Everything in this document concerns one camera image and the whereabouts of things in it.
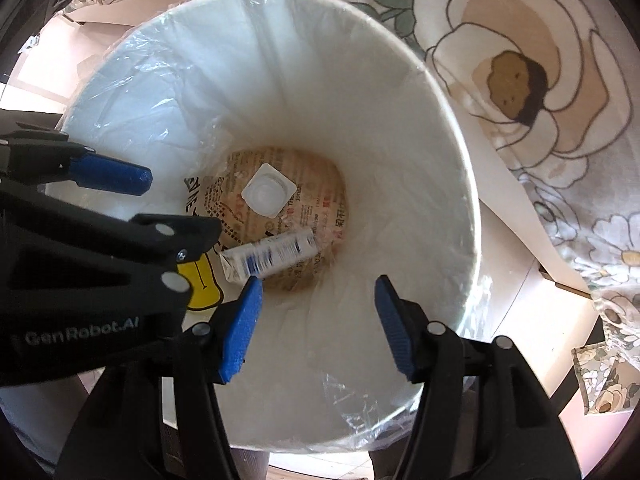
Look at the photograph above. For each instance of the clear plastic bin liner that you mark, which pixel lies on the clear plastic bin liner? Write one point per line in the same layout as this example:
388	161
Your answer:
125	85

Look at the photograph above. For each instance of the small white striped carton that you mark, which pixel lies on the small white striped carton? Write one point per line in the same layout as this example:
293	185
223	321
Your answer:
272	255

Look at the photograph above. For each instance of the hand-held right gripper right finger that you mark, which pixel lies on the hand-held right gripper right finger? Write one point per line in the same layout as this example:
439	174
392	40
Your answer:
395	325

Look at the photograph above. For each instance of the small floral cloth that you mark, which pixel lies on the small floral cloth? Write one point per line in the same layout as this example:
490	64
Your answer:
602	380

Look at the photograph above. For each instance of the white plastic blister cup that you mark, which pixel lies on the white plastic blister cup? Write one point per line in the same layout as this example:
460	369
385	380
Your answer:
268	192

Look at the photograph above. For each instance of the floral bed sheet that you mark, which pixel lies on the floral bed sheet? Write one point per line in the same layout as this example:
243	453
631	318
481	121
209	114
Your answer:
550	35

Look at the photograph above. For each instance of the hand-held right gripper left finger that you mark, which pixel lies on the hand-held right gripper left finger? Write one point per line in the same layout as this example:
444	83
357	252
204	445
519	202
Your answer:
240	325

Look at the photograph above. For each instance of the yellow printed packet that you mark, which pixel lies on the yellow printed packet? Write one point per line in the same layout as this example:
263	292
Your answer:
200	287

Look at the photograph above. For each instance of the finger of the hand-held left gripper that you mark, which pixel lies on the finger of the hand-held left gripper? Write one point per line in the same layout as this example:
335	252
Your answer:
175	237
112	175

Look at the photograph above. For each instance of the brown printed snack packet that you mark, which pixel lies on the brown printed snack packet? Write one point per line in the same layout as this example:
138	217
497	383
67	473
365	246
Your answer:
322	200

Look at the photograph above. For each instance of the white round bin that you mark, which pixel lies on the white round bin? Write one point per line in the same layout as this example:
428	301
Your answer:
400	160

